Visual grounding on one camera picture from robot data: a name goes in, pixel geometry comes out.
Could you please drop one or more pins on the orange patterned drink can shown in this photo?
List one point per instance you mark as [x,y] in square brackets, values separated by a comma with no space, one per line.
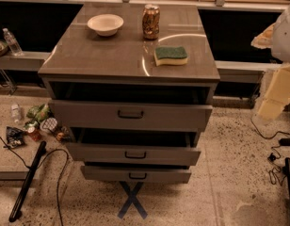
[150,21]

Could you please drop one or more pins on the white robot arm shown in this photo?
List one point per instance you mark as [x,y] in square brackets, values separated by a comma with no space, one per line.
[276,37]

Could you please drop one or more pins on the red soda can on floor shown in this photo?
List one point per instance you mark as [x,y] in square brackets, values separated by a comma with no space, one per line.
[34,133]

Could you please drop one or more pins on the grey three-drawer cabinet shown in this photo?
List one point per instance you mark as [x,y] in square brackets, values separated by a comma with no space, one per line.
[121,69]

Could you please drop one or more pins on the green and yellow sponge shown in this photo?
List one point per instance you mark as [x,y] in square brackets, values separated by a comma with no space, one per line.
[167,55]

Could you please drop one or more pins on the grey top drawer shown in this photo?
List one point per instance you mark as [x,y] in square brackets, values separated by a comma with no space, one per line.
[131,116]

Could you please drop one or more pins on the grey drawer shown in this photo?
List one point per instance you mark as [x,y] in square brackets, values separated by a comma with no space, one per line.
[127,154]
[131,116]
[181,176]

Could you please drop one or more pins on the grey bottom drawer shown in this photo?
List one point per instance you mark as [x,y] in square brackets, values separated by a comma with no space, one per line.
[181,176]

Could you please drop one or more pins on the grey middle drawer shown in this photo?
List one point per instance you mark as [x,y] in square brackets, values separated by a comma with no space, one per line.
[127,154]

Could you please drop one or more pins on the brown snack item on floor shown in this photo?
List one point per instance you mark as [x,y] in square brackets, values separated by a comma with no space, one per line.
[62,134]

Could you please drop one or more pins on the white ceramic bowl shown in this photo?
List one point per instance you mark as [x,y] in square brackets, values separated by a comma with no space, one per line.
[105,24]

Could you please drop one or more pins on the blue tape cross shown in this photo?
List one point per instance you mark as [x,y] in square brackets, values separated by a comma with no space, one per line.
[132,200]

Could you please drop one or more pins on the white patterned cup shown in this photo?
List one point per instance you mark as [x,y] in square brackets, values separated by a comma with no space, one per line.
[49,125]

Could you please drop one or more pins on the green snack bag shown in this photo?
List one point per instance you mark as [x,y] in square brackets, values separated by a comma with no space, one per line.
[39,113]

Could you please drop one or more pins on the black bar on floor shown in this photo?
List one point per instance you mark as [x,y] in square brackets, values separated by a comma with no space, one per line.
[16,210]

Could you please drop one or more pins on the small plastic bottle on floor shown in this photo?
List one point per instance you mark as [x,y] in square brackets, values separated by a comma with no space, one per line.
[16,113]

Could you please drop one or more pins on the dark chip bag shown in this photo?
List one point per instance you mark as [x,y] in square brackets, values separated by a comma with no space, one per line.
[15,137]

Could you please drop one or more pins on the clear plastic water bottle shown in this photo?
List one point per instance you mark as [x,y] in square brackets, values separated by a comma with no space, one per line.
[13,44]

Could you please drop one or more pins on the small bowl on ledge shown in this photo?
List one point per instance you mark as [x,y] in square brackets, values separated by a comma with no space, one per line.
[3,48]

